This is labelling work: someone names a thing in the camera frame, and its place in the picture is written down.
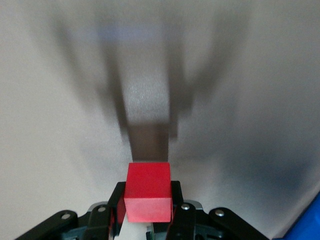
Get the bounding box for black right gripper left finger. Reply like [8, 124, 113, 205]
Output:
[14, 181, 127, 240]

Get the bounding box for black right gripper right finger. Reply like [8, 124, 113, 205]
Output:
[152, 180, 271, 240]

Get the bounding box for red cube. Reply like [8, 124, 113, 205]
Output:
[123, 161, 174, 224]

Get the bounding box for blue plastic storage bin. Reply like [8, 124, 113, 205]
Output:
[273, 191, 320, 240]

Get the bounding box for brown table mat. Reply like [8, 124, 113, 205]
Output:
[0, 0, 320, 240]

